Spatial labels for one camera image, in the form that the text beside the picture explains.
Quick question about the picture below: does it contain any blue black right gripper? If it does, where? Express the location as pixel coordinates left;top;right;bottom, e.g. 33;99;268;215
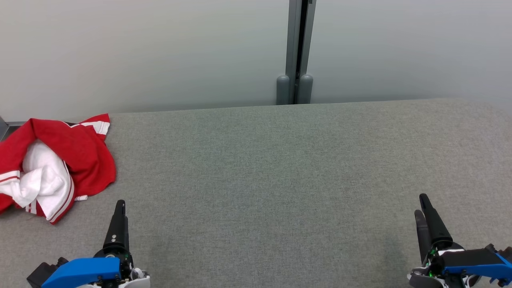
414;194;512;288

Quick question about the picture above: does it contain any grey partition post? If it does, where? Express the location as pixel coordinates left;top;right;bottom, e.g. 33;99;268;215
276;0;317;105

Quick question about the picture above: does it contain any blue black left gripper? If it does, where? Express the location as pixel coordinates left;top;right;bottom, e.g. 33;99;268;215
42;200;134;288

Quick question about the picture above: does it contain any grey metal table leg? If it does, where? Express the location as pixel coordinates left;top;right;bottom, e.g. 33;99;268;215
0;116;32;141

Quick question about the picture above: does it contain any red shirt with white trim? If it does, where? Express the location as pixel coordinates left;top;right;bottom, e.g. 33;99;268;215
0;114;117;198

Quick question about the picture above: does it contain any red shirt with white sleeves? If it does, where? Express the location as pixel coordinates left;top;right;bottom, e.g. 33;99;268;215
0;139;88;225

